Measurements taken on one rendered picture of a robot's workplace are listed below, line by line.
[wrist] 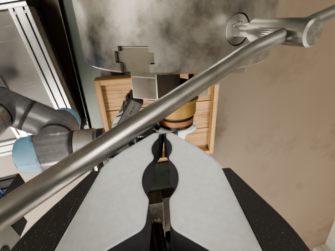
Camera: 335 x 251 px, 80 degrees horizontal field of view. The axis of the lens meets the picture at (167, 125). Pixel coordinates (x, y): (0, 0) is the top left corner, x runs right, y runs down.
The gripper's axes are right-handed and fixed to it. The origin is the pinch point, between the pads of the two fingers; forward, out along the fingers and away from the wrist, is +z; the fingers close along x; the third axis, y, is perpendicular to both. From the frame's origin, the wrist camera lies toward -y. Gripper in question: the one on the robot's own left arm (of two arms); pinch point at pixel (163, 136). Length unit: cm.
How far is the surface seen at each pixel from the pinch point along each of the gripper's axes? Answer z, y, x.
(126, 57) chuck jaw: 14.5, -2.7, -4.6
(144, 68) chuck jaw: 13.7, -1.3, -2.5
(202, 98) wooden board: 50, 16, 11
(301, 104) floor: 165, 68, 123
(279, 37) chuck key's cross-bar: 6.8, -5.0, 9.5
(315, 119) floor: 169, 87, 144
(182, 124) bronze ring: 24.6, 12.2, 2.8
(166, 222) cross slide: 39, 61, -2
